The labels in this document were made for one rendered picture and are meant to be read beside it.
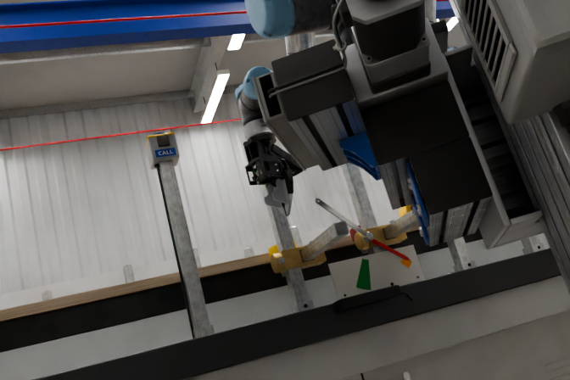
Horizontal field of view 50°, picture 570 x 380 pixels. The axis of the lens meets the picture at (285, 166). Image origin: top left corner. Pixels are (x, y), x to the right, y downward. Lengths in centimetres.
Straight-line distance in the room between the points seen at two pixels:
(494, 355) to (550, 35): 161
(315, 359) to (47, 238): 758
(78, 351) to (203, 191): 768
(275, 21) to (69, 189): 820
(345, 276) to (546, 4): 118
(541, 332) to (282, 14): 144
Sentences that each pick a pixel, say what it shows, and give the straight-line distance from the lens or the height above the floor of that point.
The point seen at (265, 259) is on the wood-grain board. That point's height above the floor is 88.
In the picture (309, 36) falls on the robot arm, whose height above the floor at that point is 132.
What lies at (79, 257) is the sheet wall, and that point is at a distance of 891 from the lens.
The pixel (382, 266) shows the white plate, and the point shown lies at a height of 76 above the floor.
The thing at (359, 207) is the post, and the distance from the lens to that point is 171.
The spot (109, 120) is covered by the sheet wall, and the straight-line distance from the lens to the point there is 960.
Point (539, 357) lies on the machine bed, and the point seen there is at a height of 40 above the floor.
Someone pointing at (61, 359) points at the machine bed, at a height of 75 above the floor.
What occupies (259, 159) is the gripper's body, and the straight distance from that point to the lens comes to 155.
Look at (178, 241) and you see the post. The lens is 154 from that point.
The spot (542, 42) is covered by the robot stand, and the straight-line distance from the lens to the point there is 53.
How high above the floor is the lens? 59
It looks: 17 degrees up
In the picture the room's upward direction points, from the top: 16 degrees counter-clockwise
